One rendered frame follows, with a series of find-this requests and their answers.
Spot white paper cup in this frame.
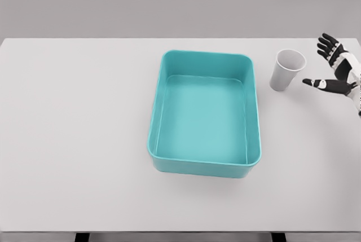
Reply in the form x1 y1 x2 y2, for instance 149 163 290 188
269 49 307 93

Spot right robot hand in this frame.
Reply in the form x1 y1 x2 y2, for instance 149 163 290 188
302 33 361 117

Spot teal plastic basket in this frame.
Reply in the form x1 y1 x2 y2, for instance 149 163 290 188
146 50 263 179

